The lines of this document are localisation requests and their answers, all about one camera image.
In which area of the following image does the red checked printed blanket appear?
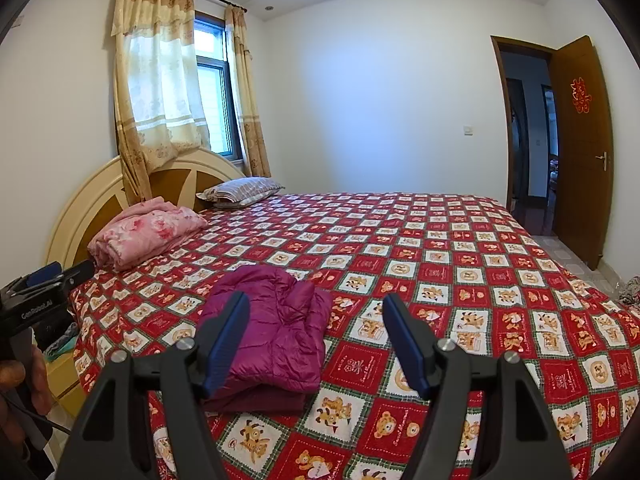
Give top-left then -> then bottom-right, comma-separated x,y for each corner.
67,191 -> 640,480

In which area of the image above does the person's left hand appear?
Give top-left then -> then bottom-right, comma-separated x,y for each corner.
0,361 -> 36,466

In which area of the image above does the pile of floor clutter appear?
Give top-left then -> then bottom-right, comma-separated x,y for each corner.
617,275 -> 640,307

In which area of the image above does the teal cloth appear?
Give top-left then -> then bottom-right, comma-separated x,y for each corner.
42,322 -> 80,362

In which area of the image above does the cream and wood headboard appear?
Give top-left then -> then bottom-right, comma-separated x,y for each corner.
45,147 -> 246,271

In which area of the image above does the yellow wooden nightstand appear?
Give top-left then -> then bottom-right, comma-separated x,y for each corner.
45,350 -> 88,411

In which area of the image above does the beige sheer curtain with valance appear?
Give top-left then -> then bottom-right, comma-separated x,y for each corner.
111,0 -> 211,201

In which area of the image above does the brown wooden door frame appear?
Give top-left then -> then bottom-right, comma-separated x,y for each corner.
491,35 -> 558,236

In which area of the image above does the dark framed window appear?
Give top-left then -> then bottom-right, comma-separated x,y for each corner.
192,12 -> 246,161

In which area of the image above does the black cable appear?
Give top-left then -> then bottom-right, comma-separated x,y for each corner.
25,409 -> 72,435

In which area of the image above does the magenta quilted down jacket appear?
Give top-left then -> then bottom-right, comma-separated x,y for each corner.
200,265 -> 335,413

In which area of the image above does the pink floral folded quilt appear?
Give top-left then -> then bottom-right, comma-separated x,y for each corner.
87,197 -> 208,272

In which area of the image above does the brown wooden door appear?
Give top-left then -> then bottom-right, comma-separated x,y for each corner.
547,35 -> 615,271

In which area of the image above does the red paper door decoration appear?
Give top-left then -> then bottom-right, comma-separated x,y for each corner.
571,76 -> 592,113

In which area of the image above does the dark cloth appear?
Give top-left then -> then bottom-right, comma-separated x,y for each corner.
30,310 -> 76,343

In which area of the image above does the beige patterned curtain panel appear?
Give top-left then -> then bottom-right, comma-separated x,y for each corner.
225,5 -> 272,178

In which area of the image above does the striped pillow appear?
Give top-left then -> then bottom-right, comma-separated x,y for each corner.
196,177 -> 286,209

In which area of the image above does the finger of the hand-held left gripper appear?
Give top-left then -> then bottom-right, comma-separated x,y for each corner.
60,259 -> 96,286
27,261 -> 63,286

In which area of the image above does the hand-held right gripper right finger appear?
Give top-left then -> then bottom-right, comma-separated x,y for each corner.
382,292 -> 573,480

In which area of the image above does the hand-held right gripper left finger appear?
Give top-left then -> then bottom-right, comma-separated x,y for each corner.
60,291 -> 251,480

